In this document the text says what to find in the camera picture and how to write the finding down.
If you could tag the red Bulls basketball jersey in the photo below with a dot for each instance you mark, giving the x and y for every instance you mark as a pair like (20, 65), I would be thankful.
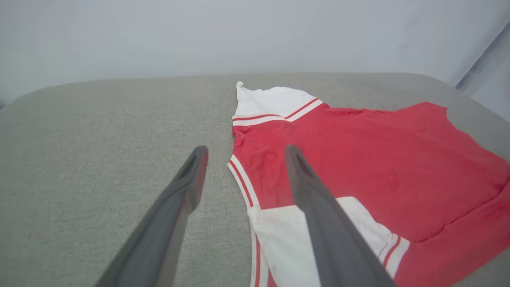
(378, 167)

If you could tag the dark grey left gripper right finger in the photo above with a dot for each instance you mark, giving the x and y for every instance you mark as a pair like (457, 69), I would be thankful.
(330, 235)

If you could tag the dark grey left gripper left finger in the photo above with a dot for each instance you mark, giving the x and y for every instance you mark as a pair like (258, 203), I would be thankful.
(159, 235)

